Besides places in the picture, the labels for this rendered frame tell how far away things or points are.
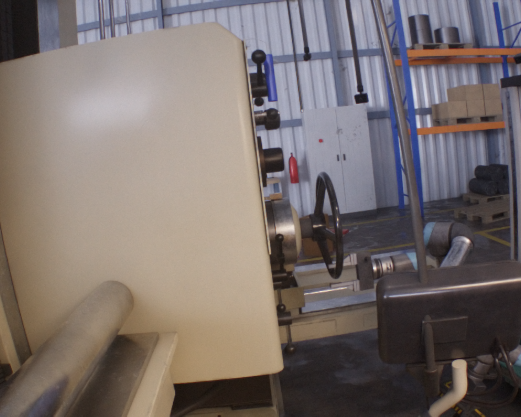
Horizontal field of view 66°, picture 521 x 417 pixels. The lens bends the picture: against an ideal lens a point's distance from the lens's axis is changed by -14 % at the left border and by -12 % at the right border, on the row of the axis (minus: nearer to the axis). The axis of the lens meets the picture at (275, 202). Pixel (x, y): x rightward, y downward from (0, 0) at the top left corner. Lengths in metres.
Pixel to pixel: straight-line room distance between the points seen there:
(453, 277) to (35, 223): 0.95
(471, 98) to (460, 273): 7.85
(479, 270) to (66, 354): 0.80
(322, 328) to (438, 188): 7.74
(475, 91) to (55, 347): 8.49
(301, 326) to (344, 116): 6.57
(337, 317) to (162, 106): 1.58
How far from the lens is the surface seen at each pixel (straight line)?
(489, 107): 8.94
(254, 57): 1.04
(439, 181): 9.85
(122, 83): 1.04
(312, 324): 2.29
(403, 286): 0.93
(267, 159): 1.25
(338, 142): 8.48
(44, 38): 1.60
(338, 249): 1.41
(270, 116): 1.19
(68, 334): 0.80
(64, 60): 1.10
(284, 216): 1.46
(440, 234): 1.92
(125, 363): 0.94
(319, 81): 9.11
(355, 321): 2.34
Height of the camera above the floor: 1.60
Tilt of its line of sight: 8 degrees down
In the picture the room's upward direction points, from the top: 7 degrees counter-clockwise
